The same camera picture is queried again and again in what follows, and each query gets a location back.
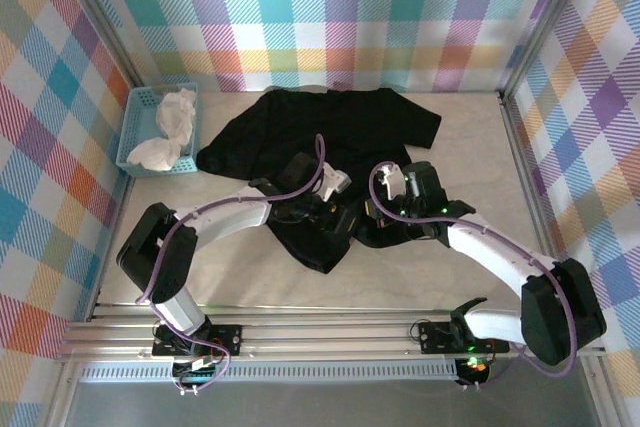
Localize blue plastic basket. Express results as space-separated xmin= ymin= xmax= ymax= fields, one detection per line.
xmin=115 ymin=82 xmax=201 ymax=179

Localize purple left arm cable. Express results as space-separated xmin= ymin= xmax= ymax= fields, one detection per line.
xmin=135 ymin=134 xmax=329 ymax=393

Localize aluminium table side rail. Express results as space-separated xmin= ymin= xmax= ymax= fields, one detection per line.
xmin=87 ymin=96 xmax=162 ymax=323
xmin=498 ymin=91 xmax=581 ymax=318

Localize aluminium mounting rail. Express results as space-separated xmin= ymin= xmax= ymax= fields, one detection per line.
xmin=53 ymin=302 xmax=609 ymax=364

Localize crumpled white cloth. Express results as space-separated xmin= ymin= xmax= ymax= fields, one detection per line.
xmin=125 ymin=87 xmax=197 ymax=173

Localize aluminium frame leg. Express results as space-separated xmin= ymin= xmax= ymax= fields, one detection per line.
xmin=44 ymin=360 xmax=84 ymax=427
xmin=579 ymin=357 xmax=616 ymax=427

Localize aluminium frame post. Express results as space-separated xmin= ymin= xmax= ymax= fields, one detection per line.
xmin=52 ymin=0 xmax=162 ymax=116
xmin=496 ymin=0 xmax=601 ymax=104

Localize grey slotted cable duct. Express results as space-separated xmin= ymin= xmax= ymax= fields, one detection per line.
xmin=79 ymin=364 xmax=460 ymax=384

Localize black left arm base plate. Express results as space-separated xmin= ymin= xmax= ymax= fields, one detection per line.
xmin=151 ymin=324 xmax=245 ymax=359

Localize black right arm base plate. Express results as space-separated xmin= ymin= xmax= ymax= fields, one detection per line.
xmin=417 ymin=319 xmax=511 ymax=356

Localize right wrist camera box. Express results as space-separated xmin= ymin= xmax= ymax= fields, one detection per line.
xmin=374 ymin=161 xmax=404 ymax=199

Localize black t-shirt with floral print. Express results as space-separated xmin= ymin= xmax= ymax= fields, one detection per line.
xmin=195 ymin=88 xmax=444 ymax=276

